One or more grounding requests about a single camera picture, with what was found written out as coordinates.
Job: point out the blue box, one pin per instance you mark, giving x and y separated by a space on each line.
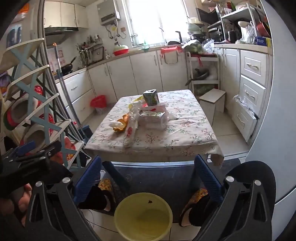
261 41

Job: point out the black microwave oven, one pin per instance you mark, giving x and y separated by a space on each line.
208 16

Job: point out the red pot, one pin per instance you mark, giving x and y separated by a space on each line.
263 29

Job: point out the person's left hand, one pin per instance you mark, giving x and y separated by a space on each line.
22 204

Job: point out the black frying pan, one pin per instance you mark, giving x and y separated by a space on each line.
201 74

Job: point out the white double-door base cabinets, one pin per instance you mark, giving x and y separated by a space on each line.
143 71

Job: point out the beige fleece slipper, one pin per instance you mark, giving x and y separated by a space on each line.
34 138
18 111

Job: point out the white wooden stool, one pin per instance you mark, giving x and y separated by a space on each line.
211 96

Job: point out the colourful floral slipper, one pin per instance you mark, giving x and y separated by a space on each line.
106 185
200 193

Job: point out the red slipper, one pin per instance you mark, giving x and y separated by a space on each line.
38 90
48 119

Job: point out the white kitchen trolley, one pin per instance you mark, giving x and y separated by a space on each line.
188 69

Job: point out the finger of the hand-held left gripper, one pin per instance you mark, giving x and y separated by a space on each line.
49 148
26 147

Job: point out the white and blue shoe rack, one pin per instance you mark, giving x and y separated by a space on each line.
23 66

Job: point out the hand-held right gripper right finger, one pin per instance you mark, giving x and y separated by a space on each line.
208 178

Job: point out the white wall cabinets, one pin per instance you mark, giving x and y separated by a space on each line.
67 14

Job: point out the floral tablecloth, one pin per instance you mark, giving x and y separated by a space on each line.
173 134

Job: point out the orange peel piece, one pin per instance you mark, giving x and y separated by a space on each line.
122 119

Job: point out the dark grey floor mat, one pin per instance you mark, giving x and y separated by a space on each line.
161 178

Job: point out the black wok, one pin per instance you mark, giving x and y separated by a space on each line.
66 68

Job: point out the blue-legged low table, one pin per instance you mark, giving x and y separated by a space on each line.
114 170

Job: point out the white bag with red print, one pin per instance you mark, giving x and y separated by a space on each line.
130 133

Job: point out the waste basket with red bag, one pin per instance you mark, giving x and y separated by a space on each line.
99 102

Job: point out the toaster oven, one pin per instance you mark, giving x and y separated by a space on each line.
215 34

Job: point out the person's left leg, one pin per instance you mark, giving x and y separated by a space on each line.
92 199

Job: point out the white metal shelf rack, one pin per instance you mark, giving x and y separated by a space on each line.
240 12

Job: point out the crumpled clear plastic bag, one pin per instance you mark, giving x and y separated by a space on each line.
208 46

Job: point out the utensil rack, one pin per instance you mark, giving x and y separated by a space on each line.
89 49

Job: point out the wall poster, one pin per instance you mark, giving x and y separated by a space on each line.
13 34

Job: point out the white refrigerator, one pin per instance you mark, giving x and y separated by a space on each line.
277 92

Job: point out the shiny plastic bag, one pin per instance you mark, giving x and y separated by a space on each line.
244 102

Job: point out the white water heater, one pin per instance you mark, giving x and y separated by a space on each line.
107 11

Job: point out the dark sliding door frame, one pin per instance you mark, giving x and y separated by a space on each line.
69 111

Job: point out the red wall stickers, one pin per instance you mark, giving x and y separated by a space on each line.
60 54

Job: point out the black pot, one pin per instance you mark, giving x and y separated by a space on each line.
232 36

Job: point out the pink tissue packet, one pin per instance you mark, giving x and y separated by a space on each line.
153 108

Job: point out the window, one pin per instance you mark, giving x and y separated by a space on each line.
157 20

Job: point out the yellow plastic bucket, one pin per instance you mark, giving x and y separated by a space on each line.
143 217

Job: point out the white panelled drawer cabinet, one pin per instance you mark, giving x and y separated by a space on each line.
252 81

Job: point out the white jug kettle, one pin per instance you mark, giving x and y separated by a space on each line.
244 29

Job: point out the printed milk carton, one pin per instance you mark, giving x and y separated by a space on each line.
150 97

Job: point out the clear plastic food container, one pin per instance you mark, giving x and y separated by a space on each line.
152 118

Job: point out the range hood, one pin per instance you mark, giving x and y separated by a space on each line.
60 31

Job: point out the red basin with green lid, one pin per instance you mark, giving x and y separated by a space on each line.
120 49

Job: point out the yellow snack packet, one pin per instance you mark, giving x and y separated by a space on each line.
135 102

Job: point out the white wide-drawer cabinet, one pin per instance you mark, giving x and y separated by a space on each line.
76 95

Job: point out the bagged green vegetables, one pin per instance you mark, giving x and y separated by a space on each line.
193 47

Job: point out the orange fuzzy slipper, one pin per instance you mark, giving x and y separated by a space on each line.
69 144

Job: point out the faucet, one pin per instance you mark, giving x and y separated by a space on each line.
179 34

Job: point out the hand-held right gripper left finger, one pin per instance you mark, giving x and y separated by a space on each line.
87 178

